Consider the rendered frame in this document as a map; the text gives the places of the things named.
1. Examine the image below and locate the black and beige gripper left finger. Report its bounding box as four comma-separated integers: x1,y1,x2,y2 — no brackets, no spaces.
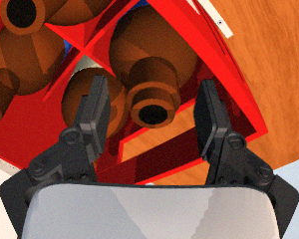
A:
0,75,111,239

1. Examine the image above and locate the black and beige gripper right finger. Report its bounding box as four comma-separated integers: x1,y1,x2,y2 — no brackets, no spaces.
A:
193,79,299,239

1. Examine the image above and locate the red crate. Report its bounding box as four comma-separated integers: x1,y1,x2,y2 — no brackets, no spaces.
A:
0,0,268,184

